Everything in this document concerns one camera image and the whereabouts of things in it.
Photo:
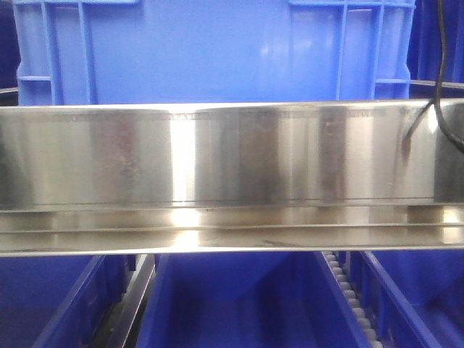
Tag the white roller track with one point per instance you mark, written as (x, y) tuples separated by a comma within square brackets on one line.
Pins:
[(351, 298)]

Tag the dark blue bin upper right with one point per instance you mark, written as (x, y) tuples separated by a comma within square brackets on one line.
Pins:
[(424, 53)]

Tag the dark blue bin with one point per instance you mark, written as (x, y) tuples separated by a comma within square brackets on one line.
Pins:
[(10, 53), (424, 53)]

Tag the lower middle blue bin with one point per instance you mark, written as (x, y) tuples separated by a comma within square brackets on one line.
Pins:
[(247, 299)]

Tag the dark blue bin upper left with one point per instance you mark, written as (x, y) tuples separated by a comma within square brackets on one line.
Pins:
[(10, 53)]

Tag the metal lane divider rail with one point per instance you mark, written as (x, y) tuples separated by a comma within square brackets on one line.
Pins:
[(122, 324)]

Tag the lower right blue bin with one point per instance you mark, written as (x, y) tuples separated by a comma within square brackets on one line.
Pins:
[(412, 298)]

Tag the light blue front bin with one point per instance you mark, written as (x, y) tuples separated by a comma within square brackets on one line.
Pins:
[(130, 52)]

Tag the lower left blue bin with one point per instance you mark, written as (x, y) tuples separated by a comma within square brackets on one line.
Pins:
[(59, 301)]

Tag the stainless steel shelf rail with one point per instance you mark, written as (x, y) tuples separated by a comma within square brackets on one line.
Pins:
[(120, 179)]

